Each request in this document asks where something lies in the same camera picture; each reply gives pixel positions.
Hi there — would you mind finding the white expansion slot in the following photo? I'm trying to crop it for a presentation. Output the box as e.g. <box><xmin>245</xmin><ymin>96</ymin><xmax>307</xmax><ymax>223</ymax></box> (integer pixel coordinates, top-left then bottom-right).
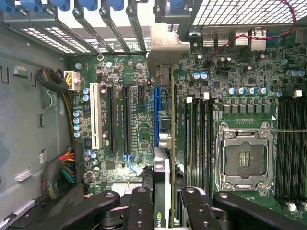
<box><xmin>89</xmin><ymin>82</ymin><xmax>103</xmax><ymax>149</ymax></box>

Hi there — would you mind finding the metal CPU socket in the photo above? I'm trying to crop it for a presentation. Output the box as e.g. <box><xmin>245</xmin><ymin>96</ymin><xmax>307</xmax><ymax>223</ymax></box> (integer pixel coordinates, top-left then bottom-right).
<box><xmin>214</xmin><ymin>121</ymin><xmax>275</xmax><ymax>196</ymax></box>

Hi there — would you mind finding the thin metal locking lever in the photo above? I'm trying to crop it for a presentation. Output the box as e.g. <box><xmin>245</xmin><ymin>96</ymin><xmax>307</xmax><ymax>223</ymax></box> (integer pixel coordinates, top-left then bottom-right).
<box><xmin>270</xmin><ymin>128</ymin><xmax>307</xmax><ymax>133</ymax></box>

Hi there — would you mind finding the yellow and black power cable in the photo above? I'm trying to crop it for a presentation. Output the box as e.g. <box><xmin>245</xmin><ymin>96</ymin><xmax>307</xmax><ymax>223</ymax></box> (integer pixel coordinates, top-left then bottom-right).
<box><xmin>36</xmin><ymin>68</ymin><xmax>82</xmax><ymax>144</ymax></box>

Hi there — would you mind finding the multicoloured power wire bundle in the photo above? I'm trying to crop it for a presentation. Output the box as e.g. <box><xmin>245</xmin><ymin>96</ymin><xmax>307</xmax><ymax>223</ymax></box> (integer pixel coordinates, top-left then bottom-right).
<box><xmin>40</xmin><ymin>148</ymin><xmax>79</xmax><ymax>201</ymax></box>

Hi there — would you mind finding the red and black twisted wire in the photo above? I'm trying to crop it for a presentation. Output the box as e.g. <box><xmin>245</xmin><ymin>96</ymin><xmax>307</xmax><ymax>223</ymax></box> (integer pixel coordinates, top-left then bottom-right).
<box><xmin>206</xmin><ymin>0</ymin><xmax>297</xmax><ymax>63</ymax></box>

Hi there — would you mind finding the long black expansion slot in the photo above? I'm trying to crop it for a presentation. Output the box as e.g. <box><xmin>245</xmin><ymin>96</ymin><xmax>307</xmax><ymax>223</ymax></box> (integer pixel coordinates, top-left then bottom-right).
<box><xmin>174</xmin><ymin>83</ymin><xmax>180</xmax><ymax>154</ymax></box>
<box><xmin>106</xmin><ymin>85</ymin><xmax>118</xmax><ymax>155</ymax></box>
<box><xmin>122</xmin><ymin>85</ymin><xmax>133</xmax><ymax>155</ymax></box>

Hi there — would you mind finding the silver chipset heat sink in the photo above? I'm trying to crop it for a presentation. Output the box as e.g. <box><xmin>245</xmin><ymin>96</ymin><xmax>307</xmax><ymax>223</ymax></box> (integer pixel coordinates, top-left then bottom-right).
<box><xmin>112</xmin><ymin>181</ymin><xmax>144</xmax><ymax>192</ymax></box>

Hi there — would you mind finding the short black expansion slot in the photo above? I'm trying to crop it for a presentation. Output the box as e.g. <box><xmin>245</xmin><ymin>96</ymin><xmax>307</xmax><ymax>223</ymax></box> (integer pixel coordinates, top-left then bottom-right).
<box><xmin>137</xmin><ymin>85</ymin><xmax>146</xmax><ymax>108</ymax></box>

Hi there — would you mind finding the black open PC case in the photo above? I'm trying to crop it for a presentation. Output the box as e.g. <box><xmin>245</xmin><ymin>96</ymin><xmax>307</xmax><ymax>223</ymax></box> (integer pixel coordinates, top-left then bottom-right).
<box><xmin>0</xmin><ymin>0</ymin><xmax>307</xmax><ymax>230</ymax></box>

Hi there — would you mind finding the green motherboard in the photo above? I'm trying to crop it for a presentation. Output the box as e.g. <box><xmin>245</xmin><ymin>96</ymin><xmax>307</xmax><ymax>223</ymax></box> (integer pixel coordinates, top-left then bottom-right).
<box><xmin>63</xmin><ymin>46</ymin><xmax>307</xmax><ymax>216</ymax></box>

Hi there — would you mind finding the blue card retention clip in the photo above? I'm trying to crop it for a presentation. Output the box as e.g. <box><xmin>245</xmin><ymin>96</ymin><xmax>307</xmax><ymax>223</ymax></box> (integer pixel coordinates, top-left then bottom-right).
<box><xmin>167</xmin><ymin>0</ymin><xmax>188</xmax><ymax>12</ymax></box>
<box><xmin>49</xmin><ymin>0</ymin><xmax>73</xmax><ymax>12</ymax></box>
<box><xmin>0</xmin><ymin>0</ymin><xmax>15</xmax><ymax>14</ymax></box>
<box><xmin>20</xmin><ymin>0</ymin><xmax>44</xmax><ymax>13</ymax></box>
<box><xmin>77</xmin><ymin>0</ymin><xmax>98</xmax><ymax>12</ymax></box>
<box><xmin>106</xmin><ymin>0</ymin><xmax>126</xmax><ymax>12</ymax></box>

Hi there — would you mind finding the black RAM slot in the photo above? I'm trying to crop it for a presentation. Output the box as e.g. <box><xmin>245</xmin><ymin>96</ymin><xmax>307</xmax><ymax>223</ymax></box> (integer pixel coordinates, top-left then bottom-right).
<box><xmin>206</xmin><ymin>93</ymin><xmax>216</xmax><ymax>198</ymax></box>
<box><xmin>192</xmin><ymin>93</ymin><xmax>201</xmax><ymax>192</ymax></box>
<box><xmin>283</xmin><ymin>97</ymin><xmax>293</xmax><ymax>211</ymax></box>
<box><xmin>199</xmin><ymin>92</ymin><xmax>209</xmax><ymax>196</ymax></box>
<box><xmin>275</xmin><ymin>97</ymin><xmax>285</xmax><ymax>204</ymax></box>
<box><xmin>291</xmin><ymin>89</ymin><xmax>302</xmax><ymax>209</ymax></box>
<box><xmin>299</xmin><ymin>97</ymin><xmax>307</xmax><ymax>213</ymax></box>

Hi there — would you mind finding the blue expansion slot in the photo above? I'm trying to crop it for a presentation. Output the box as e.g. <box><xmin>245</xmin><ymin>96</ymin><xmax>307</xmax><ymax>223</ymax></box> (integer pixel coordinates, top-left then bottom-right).
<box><xmin>153</xmin><ymin>85</ymin><xmax>162</xmax><ymax>148</ymax></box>

